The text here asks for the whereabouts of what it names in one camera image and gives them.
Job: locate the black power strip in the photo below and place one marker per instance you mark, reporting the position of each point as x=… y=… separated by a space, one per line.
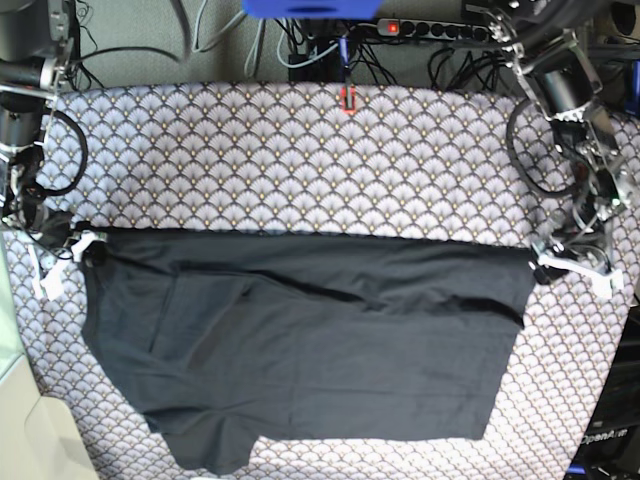
x=429 y=30

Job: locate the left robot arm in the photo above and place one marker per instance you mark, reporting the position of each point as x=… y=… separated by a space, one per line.
x=541 y=47

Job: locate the black OpenArm box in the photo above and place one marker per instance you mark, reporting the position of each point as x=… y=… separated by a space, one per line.
x=609 y=448

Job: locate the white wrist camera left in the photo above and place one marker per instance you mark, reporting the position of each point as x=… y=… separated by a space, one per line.
x=606 y=284

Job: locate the beige cabinet corner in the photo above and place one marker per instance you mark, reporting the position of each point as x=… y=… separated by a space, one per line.
x=39 y=437

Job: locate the orange table clamp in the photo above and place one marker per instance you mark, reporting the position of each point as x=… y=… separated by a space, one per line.
x=348 y=100

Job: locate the dark T-shirt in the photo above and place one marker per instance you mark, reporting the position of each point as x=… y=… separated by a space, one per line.
x=219 y=339

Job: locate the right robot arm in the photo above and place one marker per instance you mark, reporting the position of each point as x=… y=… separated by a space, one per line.
x=39 y=42

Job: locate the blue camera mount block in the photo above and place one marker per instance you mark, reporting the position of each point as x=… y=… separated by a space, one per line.
x=312 y=9

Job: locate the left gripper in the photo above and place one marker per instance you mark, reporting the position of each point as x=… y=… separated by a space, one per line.
x=552 y=261

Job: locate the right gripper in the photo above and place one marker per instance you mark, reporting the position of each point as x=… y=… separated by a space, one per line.
x=91 y=248

